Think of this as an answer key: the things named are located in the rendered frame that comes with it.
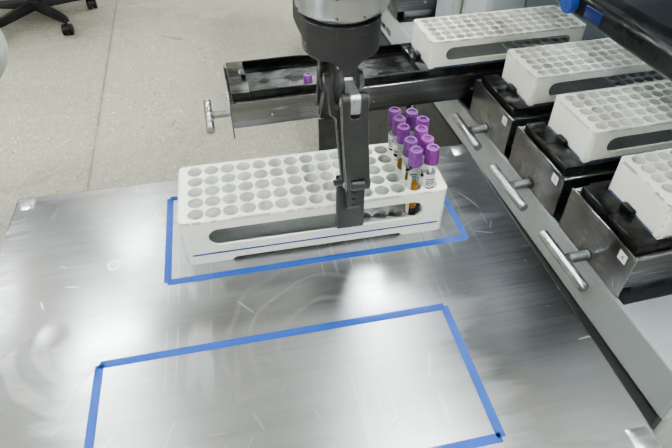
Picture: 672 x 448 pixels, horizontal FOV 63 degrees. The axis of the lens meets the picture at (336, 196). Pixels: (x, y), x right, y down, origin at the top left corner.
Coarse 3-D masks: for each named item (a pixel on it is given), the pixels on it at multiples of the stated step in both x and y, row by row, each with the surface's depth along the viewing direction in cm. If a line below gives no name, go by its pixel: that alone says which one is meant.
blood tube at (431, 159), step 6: (432, 144) 59; (426, 150) 58; (432, 150) 58; (438, 150) 58; (426, 156) 59; (432, 156) 58; (438, 156) 59; (426, 162) 59; (432, 162) 59; (438, 162) 59; (426, 168) 60; (432, 168) 59; (426, 174) 60; (432, 174) 60; (426, 180) 61; (432, 180) 61; (426, 186) 61; (432, 186) 61; (420, 204) 64
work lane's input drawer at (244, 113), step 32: (256, 64) 99; (288, 64) 100; (384, 64) 100; (416, 64) 98; (480, 64) 98; (256, 96) 91; (288, 96) 91; (384, 96) 96; (416, 96) 97; (448, 96) 99
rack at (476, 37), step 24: (432, 24) 99; (456, 24) 99; (480, 24) 100; (504, 24) 99; (528, 24) 99; (552, 24) 99; (576, 24) 100; (432, 48) 94; (456, 48) 104; (480, 48) 104; (504, 48) 104
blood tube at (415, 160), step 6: (414, 150) 58; (420, 150) 58; (414, 156) 58; (420, 156) 58; (408, 162) 59; (414, 162) 58; (420, 162) 58; (414, 168) 59; (408, 174) 60; (414, 174) 59; (408, 180) 61; (414, 180) 60; (408, 186) 61; (414, 186) 61; (408, 204) 63; (414, 204) 63; (408, 210) 63; (414, 210) 64
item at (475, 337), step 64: (128, 192) 70; (448, 192) 70; (0, 256) 62; (64, 256) 62; (128, 256) 62; (256, 256) 62; (320, 256) 62; (384, 256) 62; (448, 256) 62; (512, 256) 62; (0, 320) 55; (64, 320) 55; (128, 320) 55; (192, 320) 55; (256, 320) 55; (320, 320) 55; (384, 320) 55; (448, 320) 55; (512, 320) 55; (576, 320) 55; (0, 384) 50; (64, 384) 50; (128, 384) 50; (192, 384) 50; (256, 384) 50; (320, 384) 50; (384, 384) 50; (448, 384) 50; (512, 384) 50; (576, 384) 50
